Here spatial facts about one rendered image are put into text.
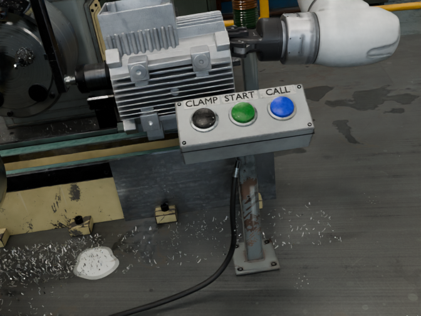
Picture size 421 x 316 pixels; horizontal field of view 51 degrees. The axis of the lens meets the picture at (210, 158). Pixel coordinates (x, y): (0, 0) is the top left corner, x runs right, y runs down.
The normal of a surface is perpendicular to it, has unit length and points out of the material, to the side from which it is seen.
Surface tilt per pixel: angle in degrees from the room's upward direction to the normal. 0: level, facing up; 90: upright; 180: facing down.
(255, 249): 90
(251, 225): 90
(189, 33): 88
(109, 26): 90
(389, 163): 0
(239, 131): 33
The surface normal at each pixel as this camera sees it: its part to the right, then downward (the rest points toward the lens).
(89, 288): -0.12, -0.85
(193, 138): -0.05, -0.45
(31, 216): 0.08, 0.50
